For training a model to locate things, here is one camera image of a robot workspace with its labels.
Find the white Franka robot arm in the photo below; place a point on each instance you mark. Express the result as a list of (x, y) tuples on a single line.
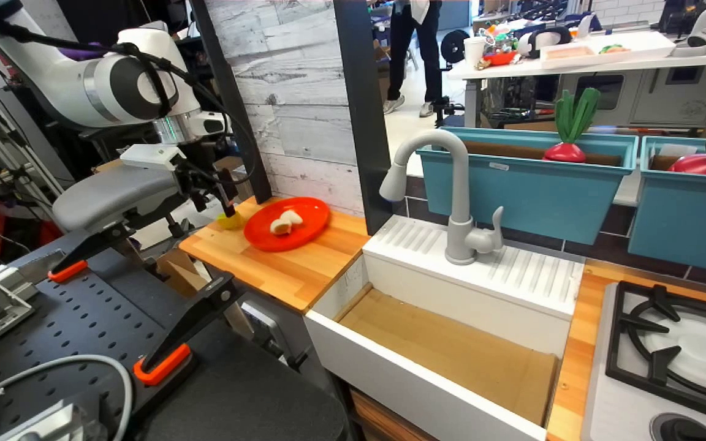
[(68, 81)]

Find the red bowl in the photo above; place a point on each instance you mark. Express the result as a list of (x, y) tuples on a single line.
[(498, 58)]

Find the black vertical post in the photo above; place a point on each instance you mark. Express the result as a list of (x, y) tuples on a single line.
[(363, 107)]

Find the black rounded cover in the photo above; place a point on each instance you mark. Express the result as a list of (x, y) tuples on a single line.
[(247, 401)]

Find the black perforated board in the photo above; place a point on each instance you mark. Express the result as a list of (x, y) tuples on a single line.
[(85, 320)]

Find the grey office chair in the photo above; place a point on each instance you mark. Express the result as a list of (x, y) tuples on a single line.
[(100, 200)]

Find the black slanted post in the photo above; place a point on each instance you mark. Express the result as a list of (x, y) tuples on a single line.
[(239, 124)]

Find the orange round plate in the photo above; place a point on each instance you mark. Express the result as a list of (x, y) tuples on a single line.
[(304, 224)]

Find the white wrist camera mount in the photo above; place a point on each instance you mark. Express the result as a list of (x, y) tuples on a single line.
[(153, 158)]

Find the white work table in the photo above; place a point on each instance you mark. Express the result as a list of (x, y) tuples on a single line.
[(600, 64)]

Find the small white toy food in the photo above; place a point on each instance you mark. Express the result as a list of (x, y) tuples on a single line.
[(285, 221)]

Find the person in dark trousers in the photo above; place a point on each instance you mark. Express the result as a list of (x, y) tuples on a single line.
[(415, 49)]

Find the black orange bar clamp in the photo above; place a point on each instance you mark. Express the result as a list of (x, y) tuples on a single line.
[(190, 320), (73, 267)]

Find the small yellow toy block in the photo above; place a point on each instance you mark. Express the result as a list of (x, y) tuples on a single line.
[(229, 221)]

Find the white toy sink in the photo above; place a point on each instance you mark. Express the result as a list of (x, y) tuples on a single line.
[(386, 358)]

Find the grey toy faucet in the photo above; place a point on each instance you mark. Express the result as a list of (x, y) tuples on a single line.
[(456, 221)]

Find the teal planter box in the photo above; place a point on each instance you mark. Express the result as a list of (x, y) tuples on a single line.
[(525, 193), (688, 221)]

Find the toy gas stove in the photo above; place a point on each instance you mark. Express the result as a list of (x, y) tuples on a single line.
[(614, 407)]

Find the brown cardboard box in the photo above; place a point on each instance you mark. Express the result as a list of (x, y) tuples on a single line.
[(233, 167)]

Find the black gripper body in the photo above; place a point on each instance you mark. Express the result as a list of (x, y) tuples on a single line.
[(196, 174)]

